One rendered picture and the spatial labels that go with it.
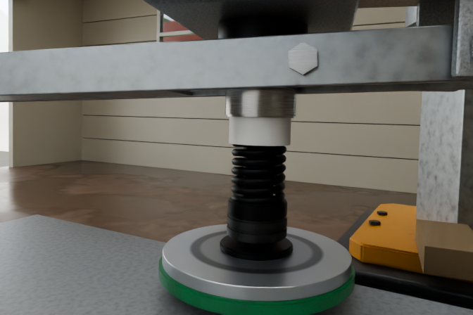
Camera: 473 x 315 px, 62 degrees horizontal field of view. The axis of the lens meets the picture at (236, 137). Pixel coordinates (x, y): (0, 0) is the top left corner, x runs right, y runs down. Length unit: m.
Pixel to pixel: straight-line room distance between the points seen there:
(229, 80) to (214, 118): 6.87
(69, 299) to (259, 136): 0.26
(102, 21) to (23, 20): 1.52
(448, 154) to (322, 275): 0.66
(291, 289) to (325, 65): 0.21
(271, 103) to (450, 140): 0.66
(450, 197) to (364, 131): 5.41
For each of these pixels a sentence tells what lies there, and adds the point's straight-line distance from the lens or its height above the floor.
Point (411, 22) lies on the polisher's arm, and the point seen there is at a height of 1.28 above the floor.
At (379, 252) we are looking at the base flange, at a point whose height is 0.77.
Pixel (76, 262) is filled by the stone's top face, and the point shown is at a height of 0.85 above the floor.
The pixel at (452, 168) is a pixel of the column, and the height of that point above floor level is 0.94.
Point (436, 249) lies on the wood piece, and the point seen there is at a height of 0.83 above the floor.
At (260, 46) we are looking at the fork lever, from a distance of 0.40.
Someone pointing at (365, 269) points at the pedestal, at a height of 0.74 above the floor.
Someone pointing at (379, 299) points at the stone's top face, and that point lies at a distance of 0.50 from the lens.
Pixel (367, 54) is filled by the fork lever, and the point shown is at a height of 1.10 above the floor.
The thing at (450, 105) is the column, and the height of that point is 1.08.
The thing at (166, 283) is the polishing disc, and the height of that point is 0.87.
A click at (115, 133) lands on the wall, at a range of 8.70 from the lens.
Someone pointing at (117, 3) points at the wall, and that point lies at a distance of 8.97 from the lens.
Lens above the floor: 1.04
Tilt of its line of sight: 3 degrees down
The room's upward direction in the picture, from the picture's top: 2 degrees clockwise
